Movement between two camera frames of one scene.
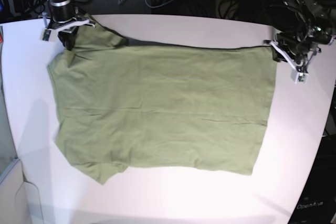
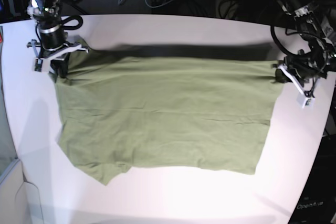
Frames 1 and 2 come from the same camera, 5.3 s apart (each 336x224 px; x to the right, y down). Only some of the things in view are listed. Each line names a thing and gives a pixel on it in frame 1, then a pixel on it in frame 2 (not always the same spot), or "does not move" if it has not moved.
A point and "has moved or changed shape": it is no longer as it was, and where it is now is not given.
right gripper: (297, 53) -> (303, 72)
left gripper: (67, 36) -> (58, 58)
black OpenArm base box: (316, 203) does not move
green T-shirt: (118, 105) has moved or changed shape
